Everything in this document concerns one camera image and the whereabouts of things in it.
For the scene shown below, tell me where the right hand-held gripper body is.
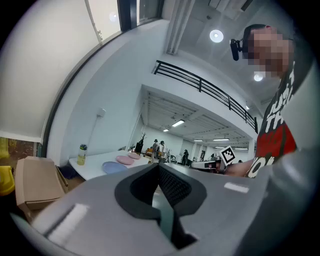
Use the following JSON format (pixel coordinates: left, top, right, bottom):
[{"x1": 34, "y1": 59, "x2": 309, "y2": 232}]
[{"x1": 204, "y1": 146, "x2": 237, "y2": 174}]

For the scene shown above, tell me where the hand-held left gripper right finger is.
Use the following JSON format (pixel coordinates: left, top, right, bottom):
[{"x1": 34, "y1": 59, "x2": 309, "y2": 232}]
[{"x1": 158, "y1": 163, "x2": 272, "y2": 250}]

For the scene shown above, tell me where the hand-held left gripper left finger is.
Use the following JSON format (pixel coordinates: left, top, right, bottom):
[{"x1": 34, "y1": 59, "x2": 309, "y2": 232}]
[{"x1": 32, "y1": 163, "x2": 181, "y2": 256}]

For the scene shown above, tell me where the blue big plate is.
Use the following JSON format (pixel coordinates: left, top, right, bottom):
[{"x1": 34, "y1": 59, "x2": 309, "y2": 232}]
[{"x1": 102, "y1": 161, "x2": 129, "y2": 175}]

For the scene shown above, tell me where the person's right forearm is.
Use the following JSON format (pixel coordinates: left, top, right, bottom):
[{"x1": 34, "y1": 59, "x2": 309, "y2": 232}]
[{"x1": 226, "y1": 159, "x2": 256, "y2": 177}]

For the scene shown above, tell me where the dark bag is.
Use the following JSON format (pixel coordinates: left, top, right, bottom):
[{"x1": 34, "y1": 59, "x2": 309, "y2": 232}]
[{"x1": 58, "y1": 164, "x2": 81, "y2": 180}]

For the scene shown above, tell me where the clear bottle with yellow drink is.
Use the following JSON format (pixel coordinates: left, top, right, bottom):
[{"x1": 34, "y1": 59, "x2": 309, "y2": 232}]
[{"x1": 76, "y1": 143, "x2": 88, "y2": 166}]

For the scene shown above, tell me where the brown cardboard box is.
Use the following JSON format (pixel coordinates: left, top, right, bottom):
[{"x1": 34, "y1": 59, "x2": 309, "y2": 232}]
[{"x1": 14, "y1": 156, "x2": 70, "y2": 213}]

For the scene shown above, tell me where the black balcony railing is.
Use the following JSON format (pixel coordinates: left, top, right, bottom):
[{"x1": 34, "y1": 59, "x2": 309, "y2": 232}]
[{"x1": 153, "y1": 59, "x2": 259, "y2": 135}]

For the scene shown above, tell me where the yellow bag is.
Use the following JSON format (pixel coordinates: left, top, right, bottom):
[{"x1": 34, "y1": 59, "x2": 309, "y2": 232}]
[{"x1": 0, "y1": 136, "x2": 16, "y2": 196}]

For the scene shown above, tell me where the person's head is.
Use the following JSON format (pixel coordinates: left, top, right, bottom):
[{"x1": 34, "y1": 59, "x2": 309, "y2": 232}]
[{"x1": 242, "y1": 23, "x2": 296, "y2": 79}]

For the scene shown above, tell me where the white roller blind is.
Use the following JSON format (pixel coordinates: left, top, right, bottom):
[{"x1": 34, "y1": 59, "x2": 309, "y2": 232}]
[{"x1": 0, "y1": 0, "x2": 103, "y2": 139}]

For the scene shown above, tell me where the black head-mounted camera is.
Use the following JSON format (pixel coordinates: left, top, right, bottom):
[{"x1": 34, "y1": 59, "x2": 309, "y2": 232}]
[{"x1": 229, "y1": 38, "x2": 244, "y2": 62}]

